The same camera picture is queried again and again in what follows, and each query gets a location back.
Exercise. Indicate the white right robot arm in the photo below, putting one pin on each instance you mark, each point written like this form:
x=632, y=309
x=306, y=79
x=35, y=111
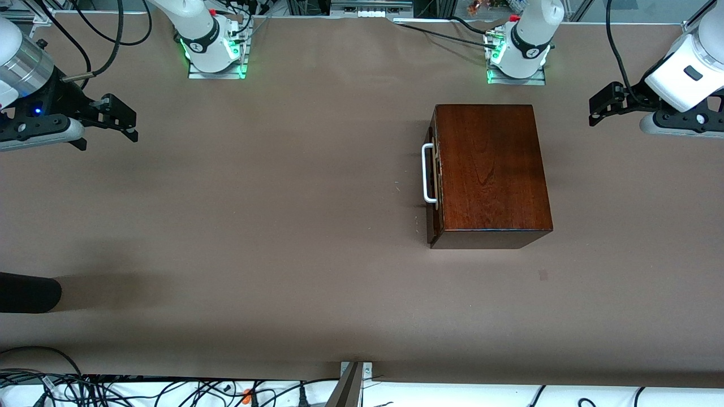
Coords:
x=192, y=22

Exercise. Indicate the orange connector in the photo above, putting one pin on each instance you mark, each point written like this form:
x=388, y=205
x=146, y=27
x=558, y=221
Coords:
x=247, y=396

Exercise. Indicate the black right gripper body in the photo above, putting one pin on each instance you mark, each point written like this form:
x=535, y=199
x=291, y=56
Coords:
x=63, y=99

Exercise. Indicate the aluminium frame rail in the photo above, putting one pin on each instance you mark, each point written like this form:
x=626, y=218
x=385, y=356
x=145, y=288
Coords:
x=41, y=17

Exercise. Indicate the dark brown wooden box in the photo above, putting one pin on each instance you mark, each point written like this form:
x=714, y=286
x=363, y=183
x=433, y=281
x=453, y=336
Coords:
x=425, y=169

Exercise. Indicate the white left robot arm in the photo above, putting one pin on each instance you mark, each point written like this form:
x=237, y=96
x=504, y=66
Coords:
x=531, y=34

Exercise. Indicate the black padded cylinder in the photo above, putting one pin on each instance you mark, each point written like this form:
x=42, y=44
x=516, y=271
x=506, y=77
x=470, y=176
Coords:
x=28, y=293

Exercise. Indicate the white power strip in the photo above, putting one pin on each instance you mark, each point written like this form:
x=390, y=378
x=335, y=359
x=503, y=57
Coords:
x=372, y=14

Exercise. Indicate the dark brown wooden cabinet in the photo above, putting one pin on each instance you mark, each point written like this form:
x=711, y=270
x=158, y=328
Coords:
x=492, y=169

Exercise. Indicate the grey metal bracket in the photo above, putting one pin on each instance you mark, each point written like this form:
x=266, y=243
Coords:
x=350, y=390

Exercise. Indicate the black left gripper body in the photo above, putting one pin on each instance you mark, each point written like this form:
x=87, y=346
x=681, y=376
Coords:
x=634, y=96

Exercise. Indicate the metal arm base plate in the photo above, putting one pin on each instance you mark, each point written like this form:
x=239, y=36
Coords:
x=537, y=79
x=218, y=75

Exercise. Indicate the aluminium frame corner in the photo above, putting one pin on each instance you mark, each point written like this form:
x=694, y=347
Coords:
x=691, y=25

